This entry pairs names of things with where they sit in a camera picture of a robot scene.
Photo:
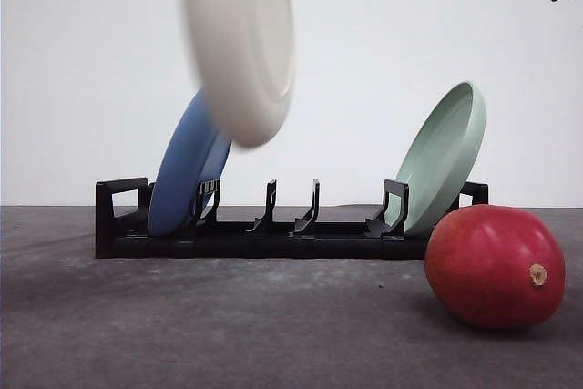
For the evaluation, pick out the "blue plate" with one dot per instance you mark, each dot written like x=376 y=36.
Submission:
x=196 y=152

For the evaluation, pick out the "red pomegranate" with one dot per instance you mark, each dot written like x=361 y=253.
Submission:
x=496 y=266

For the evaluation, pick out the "green plate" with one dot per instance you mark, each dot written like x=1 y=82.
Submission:
x=439 y=160

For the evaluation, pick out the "black dish rack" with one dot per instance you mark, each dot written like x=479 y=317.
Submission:
x=123 y=227

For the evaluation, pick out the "white plate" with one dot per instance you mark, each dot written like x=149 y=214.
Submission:
x=243 y=52

